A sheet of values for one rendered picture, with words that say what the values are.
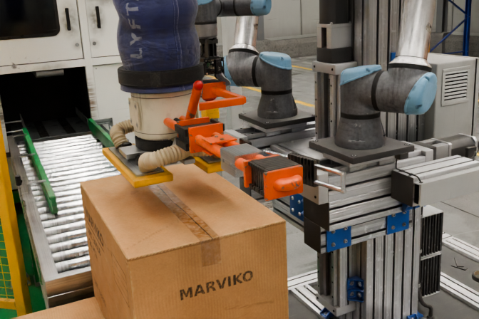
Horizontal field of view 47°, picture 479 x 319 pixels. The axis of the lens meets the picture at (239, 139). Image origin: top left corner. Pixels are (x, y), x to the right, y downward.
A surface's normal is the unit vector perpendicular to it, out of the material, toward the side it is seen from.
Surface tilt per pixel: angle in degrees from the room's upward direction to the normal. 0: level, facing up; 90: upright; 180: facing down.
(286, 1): 90
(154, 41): 74
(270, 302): 90
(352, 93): 90
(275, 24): 90
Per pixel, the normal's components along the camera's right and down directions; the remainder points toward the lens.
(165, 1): 0.16, -0.12
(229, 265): 0.43, 0.22
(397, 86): -0.60, -0.07
